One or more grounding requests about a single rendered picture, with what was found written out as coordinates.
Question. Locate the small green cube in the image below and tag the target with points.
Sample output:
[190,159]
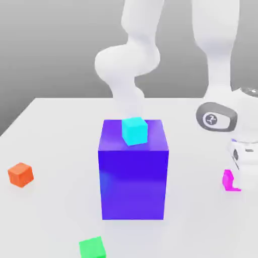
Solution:
[92,248]

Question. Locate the small orange cube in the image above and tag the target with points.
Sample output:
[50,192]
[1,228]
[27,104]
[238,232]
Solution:
[20,175]

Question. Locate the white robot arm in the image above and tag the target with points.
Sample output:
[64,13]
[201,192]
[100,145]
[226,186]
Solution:
[125,64]

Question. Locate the small magenta cube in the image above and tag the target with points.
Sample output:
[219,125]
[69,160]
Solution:
[227,180]

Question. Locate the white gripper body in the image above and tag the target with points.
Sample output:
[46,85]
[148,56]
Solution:
[247,177]

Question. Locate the large purple box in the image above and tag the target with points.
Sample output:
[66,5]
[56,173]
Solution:
[132,181]

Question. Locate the small cyan cube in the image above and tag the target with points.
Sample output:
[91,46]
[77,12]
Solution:
[134,131]

